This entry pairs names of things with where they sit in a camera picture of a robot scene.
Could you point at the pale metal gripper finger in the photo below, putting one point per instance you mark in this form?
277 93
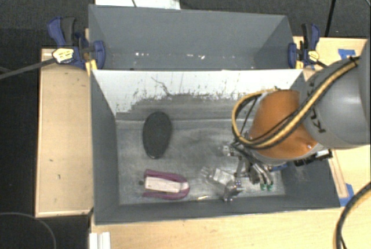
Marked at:
232 191
216 175

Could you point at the purple and white stapler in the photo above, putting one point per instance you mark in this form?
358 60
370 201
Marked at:
165 184

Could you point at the black oval case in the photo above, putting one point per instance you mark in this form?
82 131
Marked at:
156 135

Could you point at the grey metal bin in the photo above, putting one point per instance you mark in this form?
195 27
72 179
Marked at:
188 39

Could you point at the pale wood board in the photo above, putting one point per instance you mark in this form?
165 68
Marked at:
63 137

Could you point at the black cylinder on white bracket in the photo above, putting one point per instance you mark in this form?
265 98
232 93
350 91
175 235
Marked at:
304 162

